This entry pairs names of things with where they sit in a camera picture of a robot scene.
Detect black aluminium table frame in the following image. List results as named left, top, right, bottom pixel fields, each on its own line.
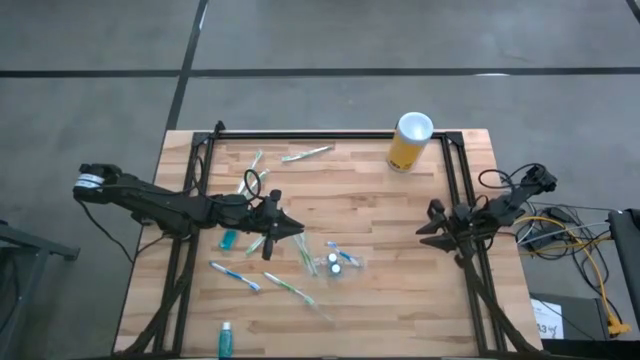
left=117, top=119, right=544, bottom=359

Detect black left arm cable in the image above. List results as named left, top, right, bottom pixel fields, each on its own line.
left=192, top=154, right=265, bottom=201

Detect white paper label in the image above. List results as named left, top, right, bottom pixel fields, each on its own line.
left=531, top=298, right=565, bottom=340

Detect yellow floor cable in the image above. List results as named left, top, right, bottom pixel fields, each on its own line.
left=512, top=214, right=632, bottom=337

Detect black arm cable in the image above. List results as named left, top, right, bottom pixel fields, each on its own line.
left=477, top=162, right=549, bottom=191
left=192, top=154, right=265, bottom=201

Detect yellow wipes canister white lid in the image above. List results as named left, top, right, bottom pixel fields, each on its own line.
left=385, top=111, right=435, bottom=174

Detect black floor box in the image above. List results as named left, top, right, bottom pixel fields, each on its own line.
left=528, top=291, right=609, bottom=342

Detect grey floor cable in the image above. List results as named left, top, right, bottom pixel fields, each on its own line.
left=519, top=221, right=615, bottom=246

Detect black floor cable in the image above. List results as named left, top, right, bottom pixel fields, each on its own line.
left=514, top=189, right=616, bottom=264

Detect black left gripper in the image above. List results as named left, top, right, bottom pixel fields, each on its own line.
left=247, top=188, right=305, bottom=261

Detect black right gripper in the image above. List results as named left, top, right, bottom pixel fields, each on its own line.
left=415, top=198, right=476, bottom=267

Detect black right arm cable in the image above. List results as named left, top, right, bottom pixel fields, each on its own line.
left=477, top=162, right=549, bottom=191

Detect grey metal stand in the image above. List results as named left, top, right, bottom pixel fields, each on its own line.
left=0, top=218, right=81, bottom=360

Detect black power adapter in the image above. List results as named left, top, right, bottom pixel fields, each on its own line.
left=547, top=206, right=576, bottom=225

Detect clear acrylic organizer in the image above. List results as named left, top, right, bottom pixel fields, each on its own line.
left=298, top=238, right=369, bottom=282

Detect dark grey case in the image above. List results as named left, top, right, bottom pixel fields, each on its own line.
left=607, top=208, right=640, bottom=324

